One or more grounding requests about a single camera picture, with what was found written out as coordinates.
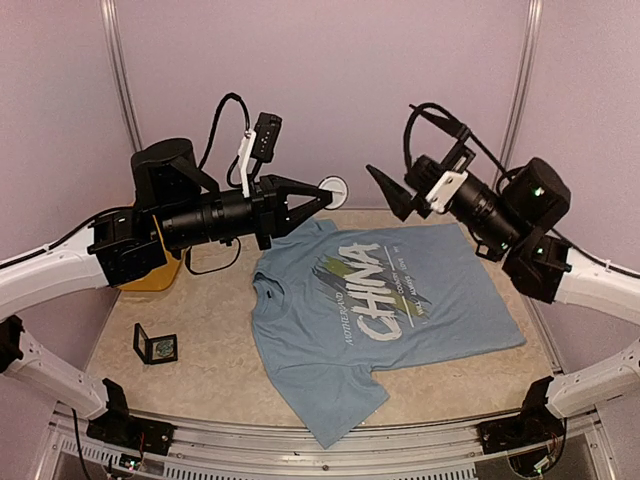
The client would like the round blue brooch badge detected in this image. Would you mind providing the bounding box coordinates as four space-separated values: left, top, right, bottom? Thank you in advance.
318 176 349 211

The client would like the light blue printed t-shirt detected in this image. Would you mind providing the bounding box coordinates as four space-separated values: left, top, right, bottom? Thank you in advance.
252 219 525 448

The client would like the yellow plastic basket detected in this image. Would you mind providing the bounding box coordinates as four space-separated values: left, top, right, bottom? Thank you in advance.
113 200 182 292

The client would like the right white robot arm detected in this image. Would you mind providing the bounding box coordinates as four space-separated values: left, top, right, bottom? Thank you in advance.
367 156 639 324

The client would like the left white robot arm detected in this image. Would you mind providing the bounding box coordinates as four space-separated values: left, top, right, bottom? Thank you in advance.
1 138 347 445

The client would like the near black brooch box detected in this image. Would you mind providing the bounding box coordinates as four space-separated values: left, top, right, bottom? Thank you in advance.
133 323 178 365

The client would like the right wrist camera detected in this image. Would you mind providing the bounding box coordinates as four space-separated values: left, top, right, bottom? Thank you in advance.
426 124 476 214

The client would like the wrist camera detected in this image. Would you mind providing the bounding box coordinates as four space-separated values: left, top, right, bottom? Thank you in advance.
238 112 282 198
426 124 476 214

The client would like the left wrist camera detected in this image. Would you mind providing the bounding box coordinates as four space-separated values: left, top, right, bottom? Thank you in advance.
238 112 282 198

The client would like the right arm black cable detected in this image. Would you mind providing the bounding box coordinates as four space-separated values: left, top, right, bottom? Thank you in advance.
402 102 640 281

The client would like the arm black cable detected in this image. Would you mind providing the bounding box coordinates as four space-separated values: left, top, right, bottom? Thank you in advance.
402 102 640 281
0 92 254 276

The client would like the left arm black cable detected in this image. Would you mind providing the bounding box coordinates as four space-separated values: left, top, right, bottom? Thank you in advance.
0 92 254 276

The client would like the right aluminium corner post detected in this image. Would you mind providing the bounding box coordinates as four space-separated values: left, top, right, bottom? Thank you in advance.
500 0 544 168

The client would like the aluminium corner post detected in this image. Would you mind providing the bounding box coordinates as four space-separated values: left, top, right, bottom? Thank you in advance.
500 0 544 168
99 0 143 152

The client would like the left aluminium corner post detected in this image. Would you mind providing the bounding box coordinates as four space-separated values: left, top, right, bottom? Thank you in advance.
99 0 143 152

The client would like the aluminium front frame rail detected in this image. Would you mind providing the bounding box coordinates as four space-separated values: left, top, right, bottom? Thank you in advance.
34 394 616 480

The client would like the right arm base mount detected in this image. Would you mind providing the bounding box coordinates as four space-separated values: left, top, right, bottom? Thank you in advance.
477 376 567 479

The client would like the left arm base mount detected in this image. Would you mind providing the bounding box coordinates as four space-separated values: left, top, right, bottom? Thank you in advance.
87 378 175 456

